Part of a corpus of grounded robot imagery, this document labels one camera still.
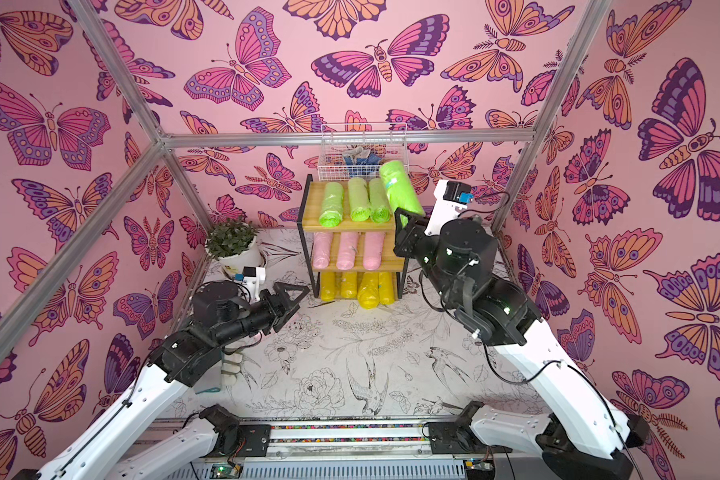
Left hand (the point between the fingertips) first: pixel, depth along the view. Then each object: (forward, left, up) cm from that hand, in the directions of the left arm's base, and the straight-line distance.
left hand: (308, 296), depth 67 cm
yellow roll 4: (+18, -19, -24) cm, 36 cm away
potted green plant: (+27, +28, -11) cm, 40 cm away
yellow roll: (+19, 0, -25) cm, 31 cm away
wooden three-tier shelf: (+24, +2, +4) cm, 25 cm away
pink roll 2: (+21, -7, -8) cm, 23 cm away
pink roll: (+24, 0, -8) cm, 25 cm away
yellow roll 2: (+21, -7, -25) cm, 33 cm away
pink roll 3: (+22, -15, -9) cm, 28 cm away
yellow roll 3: (+16, -13, -24) cm, 32 cm away
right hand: (+6, -20, +20) cm, 29 cm away
